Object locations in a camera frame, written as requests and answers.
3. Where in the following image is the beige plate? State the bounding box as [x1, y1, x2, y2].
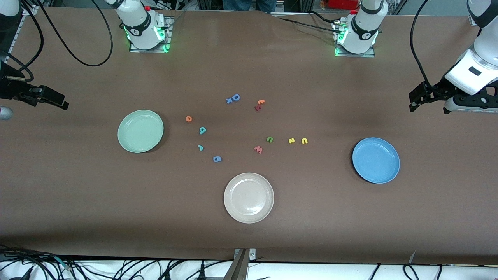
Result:
[224, 173, 274, 224]

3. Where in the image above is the small metal bracket plate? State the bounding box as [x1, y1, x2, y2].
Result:
[233, 248, 256, 262]

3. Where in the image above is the red box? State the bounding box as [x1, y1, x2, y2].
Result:
[329, 0, 361, 11]

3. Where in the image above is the blue plate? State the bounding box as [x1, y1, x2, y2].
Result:
[352, 137, 400, 184]

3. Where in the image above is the pale green plate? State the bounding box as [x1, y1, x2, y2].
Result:
[117, 110, 164, 153]

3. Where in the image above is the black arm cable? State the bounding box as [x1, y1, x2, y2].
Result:
[410, 0, 440, 88]
[0, 0, 114, 83]

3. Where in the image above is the black looped cable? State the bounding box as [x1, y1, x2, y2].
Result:
[403, 263, 420, 280]

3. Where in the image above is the grey metal post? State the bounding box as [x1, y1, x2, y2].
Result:
[223, 249, 249, 280]

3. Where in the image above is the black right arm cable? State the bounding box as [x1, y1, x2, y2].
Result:
[0, 0, 114, 83]

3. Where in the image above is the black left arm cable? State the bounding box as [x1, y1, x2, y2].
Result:
[410, 0, 440, 88]

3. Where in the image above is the teal cable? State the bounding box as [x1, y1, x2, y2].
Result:
[54, 255, 73, 270]

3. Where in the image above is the person in blue jeans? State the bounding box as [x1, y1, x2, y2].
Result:
[221, 0, 277, 14]

